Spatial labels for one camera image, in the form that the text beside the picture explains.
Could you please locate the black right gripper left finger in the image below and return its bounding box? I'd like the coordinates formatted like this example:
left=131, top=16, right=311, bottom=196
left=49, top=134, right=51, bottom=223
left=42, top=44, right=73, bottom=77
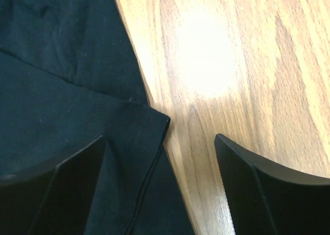
left=1, top=136, right=106, bottom=234

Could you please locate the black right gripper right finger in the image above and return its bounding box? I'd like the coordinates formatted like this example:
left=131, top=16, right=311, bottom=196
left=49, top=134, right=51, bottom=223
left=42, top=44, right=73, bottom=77
left=214, top=134, right=329, bottom=234

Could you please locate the black t-shirt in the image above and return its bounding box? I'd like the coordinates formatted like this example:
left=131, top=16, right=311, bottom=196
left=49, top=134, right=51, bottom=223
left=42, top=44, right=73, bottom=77
left=1, top=0, right=193, bottom=234

